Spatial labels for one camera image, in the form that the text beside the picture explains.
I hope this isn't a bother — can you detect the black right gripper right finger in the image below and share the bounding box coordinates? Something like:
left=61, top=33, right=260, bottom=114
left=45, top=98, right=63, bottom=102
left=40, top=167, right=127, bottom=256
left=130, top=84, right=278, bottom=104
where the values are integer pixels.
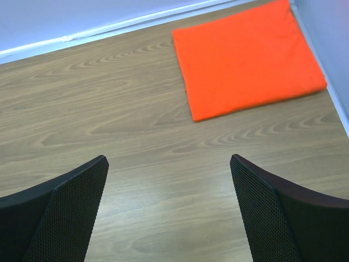
left=230, top=154, right=348, bottom=261

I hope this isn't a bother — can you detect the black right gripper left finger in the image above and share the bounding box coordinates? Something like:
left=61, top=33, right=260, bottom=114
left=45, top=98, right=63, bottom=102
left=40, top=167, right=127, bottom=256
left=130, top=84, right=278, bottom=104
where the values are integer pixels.
left=1, top=155, right=109, bottom=262

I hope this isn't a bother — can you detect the folded orange t-shirt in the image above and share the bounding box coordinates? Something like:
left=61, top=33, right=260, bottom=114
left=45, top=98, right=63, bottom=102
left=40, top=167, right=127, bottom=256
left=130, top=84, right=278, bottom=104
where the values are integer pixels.
left=172, top=0, right=327, bottom=122

